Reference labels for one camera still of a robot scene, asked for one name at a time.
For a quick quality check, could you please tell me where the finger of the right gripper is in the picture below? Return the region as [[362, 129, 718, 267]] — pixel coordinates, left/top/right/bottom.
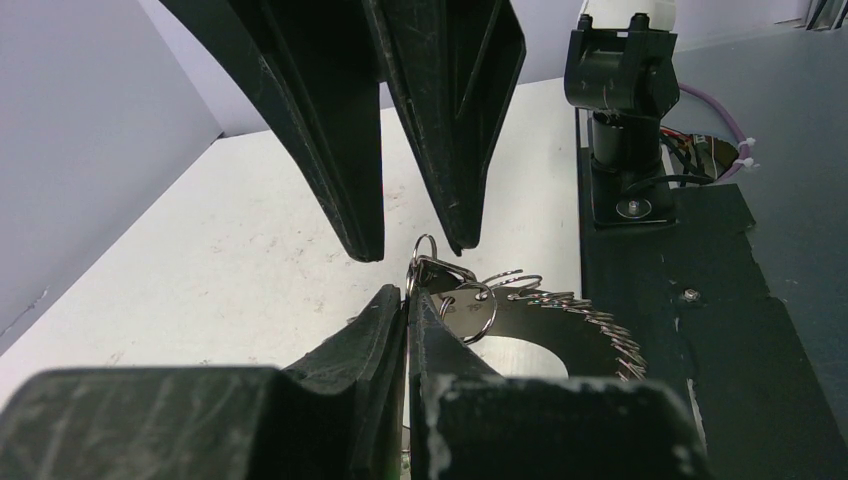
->
[[164, 1, 385, 263], [363, 0, 526, 255]]

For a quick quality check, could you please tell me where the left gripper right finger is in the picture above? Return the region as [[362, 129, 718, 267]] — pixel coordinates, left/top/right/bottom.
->
[[408, 288, 713, 479]]

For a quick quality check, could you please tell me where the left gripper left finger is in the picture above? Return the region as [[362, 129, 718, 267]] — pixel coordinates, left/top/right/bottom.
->
[[1, 285, 406, 479]]

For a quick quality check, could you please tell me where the metal disc with keyrings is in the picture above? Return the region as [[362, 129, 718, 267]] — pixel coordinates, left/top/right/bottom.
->
[[429, 269, 648, 381]]

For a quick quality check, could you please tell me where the key with black head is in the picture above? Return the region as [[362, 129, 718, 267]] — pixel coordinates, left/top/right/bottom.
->
[[405, 234, 477, 299]]

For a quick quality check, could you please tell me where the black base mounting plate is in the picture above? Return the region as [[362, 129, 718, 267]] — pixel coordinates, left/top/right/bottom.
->
[[575, 113, 847, 479]]

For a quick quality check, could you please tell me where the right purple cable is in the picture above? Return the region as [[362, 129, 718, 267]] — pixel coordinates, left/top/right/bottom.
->
[[678, 82, 760, 183]]

